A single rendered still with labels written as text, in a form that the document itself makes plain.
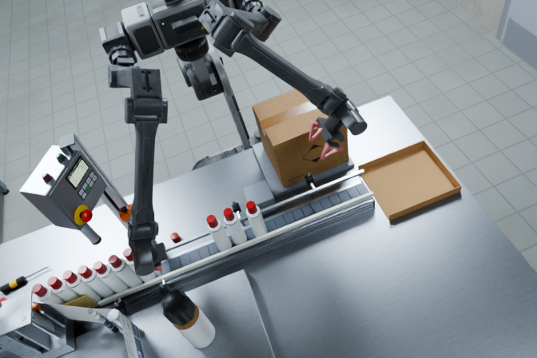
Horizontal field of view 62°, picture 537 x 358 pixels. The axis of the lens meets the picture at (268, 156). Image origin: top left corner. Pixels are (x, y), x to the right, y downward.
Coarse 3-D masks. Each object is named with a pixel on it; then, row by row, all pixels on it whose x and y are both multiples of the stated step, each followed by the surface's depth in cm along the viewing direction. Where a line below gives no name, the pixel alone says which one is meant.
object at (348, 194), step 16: (352, 192) 173; (368, 192) 172; (304, 208) 172; (320, 208) 171; (272, 224) 170; (288, 224) 169; (304, 224) 168; (192, 256) 168; (208, 256) 166; (160, 272) 165; (144, 288) 162
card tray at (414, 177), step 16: (416, 144) 184; (384, 160) 185; (400, 160) 184; (416, 160) 183; (432, 160) 182; (368, 176) 182; (384, 176) 181; (400, 176) 179; (416, 176) 178; (432, 176) 177; (448, 176) 174; (384, 192) 176; (400, 192) 175; (416, 192) 174; (432, 192) 172; (448, 192) 168; (384, 208) 172; (400, 208) 170; (416, 208) 168
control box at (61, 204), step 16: (48, 160) 127; (32, 176) 124; (64, 176) 123; (32, 192) 120; (48, 192) 119; (64, 192) 124; (96, 192) 137; (48, 208) 125; (64, 208) 125; (80, 208) 131; (64, 224) 132; (80, 224) 131
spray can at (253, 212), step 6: (246, 204) 153; (252, 204) 153; (246, 210) 157; (252, 210) 153; (258, 210) 155; (252, 216) 155; (258, 216) 155; (252, 222) 157; (258, 222) 158; (264, 222) 162; (252, 228) 162; (258, 228) 160; (264, 228) 163; (258, 234) 164; (264, 234) 165
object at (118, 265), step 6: (114, 258) 149; (120, 258) 153; (114, 264) 148; (120, 264) 150; (126, 264) 153; (114, 270) 151; (120, 270) 150; (126, 270) 153; (132, 270) 156; (120, 276) 154; (126, 276) 154; (132, 276) 157; (138, 276) 161; (126, 282) 157; (132, 282) 158; (138, 282) 161
